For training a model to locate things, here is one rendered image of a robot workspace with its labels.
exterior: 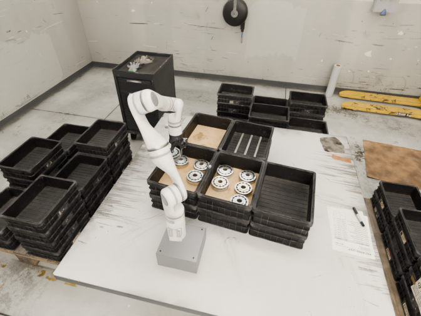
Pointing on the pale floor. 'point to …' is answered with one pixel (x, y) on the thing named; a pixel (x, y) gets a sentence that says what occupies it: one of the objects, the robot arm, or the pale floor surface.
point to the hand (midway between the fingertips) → (176, 152)
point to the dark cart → (120, 71)
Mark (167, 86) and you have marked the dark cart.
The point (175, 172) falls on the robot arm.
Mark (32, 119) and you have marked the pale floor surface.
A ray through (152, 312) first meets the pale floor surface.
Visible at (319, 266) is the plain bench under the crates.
